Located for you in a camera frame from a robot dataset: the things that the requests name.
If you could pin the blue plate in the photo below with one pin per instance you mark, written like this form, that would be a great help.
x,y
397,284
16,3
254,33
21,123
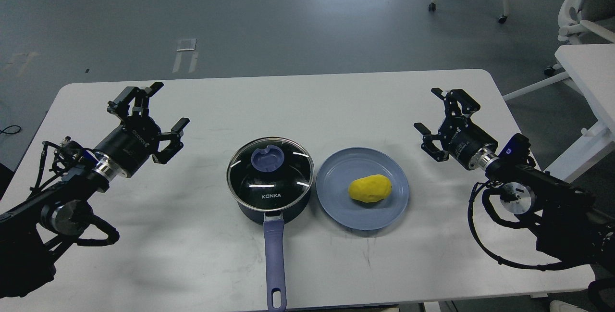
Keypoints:
x,y
345,166

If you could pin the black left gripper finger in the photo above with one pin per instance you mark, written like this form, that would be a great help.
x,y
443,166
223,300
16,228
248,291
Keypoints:
x,y
174,137
133,102

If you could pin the white shoe tip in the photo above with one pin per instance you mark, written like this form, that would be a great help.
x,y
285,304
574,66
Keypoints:
x,y
561,306

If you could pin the glass pot lid blue knob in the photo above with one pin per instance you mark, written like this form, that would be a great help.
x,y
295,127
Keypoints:
x,y
270,174

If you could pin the yellow potato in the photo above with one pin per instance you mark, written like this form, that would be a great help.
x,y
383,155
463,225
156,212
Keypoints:
x,y
370,189

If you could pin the dark blue saucepan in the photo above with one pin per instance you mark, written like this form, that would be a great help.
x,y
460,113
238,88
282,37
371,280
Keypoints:
x,y
273,227

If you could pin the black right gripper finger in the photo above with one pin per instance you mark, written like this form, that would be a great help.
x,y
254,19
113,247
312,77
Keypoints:
x,y
459,106
436,145

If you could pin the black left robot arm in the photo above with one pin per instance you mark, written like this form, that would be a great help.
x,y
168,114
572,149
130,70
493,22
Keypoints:
x,y
56,215

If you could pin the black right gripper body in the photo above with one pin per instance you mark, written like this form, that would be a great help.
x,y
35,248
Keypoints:
x,y
463,140

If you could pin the white office chair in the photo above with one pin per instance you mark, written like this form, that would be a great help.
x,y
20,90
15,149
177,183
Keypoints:
x,y
586,21

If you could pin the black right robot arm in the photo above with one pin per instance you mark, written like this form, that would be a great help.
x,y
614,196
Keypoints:
x,y
517,195

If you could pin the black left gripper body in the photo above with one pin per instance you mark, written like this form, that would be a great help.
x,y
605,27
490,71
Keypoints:
x,y
131,143

